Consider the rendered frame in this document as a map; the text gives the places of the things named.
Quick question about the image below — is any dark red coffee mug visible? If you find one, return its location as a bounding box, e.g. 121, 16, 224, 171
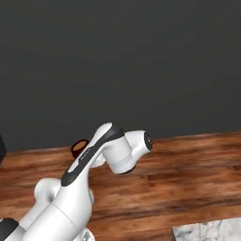
71, 138, 90, 160

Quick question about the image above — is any black coffee machine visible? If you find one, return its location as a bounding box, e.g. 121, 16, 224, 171
0, 134, 8, 165

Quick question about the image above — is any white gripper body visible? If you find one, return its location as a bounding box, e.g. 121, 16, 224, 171
89, 153, 107, 169

